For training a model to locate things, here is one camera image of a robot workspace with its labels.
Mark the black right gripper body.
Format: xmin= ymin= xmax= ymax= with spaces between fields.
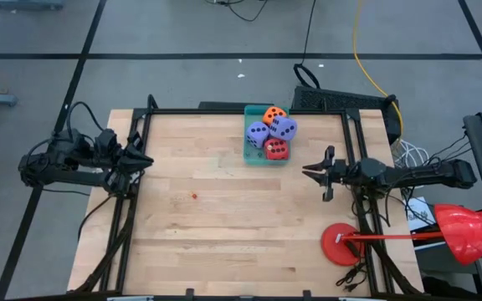
xmin=328 ymin=159 xmax=355 ymax=187

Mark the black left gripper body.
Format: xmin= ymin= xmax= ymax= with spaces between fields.
xmin=94 ymin=129 xmax=127 ymax=185

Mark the purple foam die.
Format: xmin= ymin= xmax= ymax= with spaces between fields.
xmin=244 ymin=120 xmax=271 ymax=150
xmin=269 ymin=115 xmax=299 ymax=142

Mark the orange foam die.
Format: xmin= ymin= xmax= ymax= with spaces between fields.
xmin=262 ymin=106 xmax=288 ymax=126

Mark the teal translucent plastic bin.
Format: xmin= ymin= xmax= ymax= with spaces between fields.
xmin=243 ymin=104 xmax=291 ymax=167

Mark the red foam die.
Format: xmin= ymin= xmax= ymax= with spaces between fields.
xmin=264 ymin=137 xmax=290 ymax=161

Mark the white printed paper sheet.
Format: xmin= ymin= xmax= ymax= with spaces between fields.
xmin=403 ymin=196 xmax=438 ymax=232

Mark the red desk lamp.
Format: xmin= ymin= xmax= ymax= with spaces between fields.
xmin=320 ymin=203 xmax=482 ymax=268

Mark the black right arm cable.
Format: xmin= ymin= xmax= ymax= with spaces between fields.
xmin=349 ymin=183 xmax=392 ymax=229

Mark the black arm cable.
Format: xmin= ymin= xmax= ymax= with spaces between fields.
xmin=76 ymin=192 xmax=119 ymax=243
xmin=349 ymin=183 xmax=392 ymax=229

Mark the black aluminium table frame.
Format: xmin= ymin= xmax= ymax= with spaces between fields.
xmin=73 ymin=94 xmax=424 ymax=296

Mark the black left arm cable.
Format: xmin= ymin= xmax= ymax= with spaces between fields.
xmin=76 ymin=192 xmax=119 ymax=243

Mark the black lamp power cord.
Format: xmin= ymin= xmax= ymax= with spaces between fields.
xmin=335 ymin=240 xmax=370 ymax=293

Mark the white cable bundle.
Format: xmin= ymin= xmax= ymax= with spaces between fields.
xmin=391 ymin=139 xmax=430 ymax=168

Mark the black hanging cable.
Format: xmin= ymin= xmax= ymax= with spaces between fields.
xmin=293 ymin=0 xmax=321 ymax=89

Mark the yellow cable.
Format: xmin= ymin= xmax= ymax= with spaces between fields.
xmin=351 ymin=0 xmax=405 ymax=135

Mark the black floor cable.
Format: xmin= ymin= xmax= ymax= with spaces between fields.
xmin=207 ymin=0 xmax=274 ymax=23

